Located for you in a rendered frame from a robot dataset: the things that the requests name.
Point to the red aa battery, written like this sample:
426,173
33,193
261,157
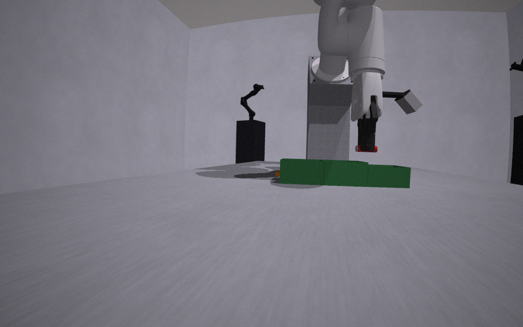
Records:
357,149

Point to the green bin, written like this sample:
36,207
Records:
343,173

